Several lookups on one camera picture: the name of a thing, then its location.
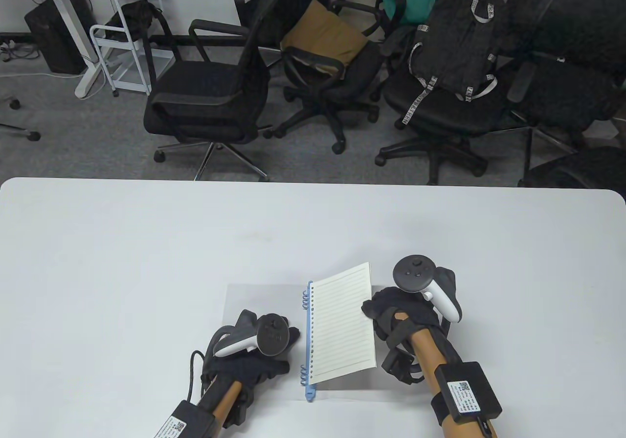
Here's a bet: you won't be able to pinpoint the person's left hand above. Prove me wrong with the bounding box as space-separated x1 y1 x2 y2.
203 311 300 387

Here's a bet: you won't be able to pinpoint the person's right hand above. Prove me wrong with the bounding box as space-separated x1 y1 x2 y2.
362 286 450 348

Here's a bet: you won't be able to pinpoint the lined loose-leaf paper stack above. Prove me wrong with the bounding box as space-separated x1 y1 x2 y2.
309 262 377 391

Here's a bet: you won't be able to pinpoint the clear ring binder blue spine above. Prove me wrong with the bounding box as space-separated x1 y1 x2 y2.
223 280 392 402

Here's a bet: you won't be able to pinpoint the person's left forearm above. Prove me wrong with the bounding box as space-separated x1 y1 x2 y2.
196 379 243 424

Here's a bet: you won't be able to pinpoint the person's right forearm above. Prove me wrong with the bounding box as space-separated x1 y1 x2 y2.
408 328 497 438

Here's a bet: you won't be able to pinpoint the black office chair with armrests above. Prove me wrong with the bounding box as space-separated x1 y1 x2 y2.
228 0 384 155

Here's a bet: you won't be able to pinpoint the black padded office chair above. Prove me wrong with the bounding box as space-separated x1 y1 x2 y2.
517 146 626 188

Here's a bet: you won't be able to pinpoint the black mesh office chair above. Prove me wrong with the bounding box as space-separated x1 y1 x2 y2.
499 0 626 175

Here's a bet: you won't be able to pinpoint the brown cushion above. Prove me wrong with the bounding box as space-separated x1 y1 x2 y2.
281 0 370 74

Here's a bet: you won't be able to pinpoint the black office chair chrome base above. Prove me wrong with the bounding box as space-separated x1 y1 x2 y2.
143 0 285 182

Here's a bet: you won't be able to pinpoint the office chair base with casters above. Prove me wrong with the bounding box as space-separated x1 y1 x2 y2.
0 95 41 141

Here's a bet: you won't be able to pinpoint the white metal trolley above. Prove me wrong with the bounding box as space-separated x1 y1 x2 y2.
64 0 177 97

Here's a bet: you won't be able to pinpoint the black bag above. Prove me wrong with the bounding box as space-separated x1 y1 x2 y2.
105 0 164 43

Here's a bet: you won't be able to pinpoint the black computer tower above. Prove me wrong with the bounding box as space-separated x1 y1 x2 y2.
24 0 96 74

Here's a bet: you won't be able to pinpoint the white standing desk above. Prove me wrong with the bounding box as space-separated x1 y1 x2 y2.
0 0 106 99

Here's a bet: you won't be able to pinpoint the black cable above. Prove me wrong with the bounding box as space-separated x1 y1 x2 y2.
188 350 207 402

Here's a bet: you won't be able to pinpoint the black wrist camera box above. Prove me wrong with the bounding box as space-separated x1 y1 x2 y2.
430 361 503 426
153 400 218 438

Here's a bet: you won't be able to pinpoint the black backpack white straps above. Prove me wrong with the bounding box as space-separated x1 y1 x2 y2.
401 0 504 128

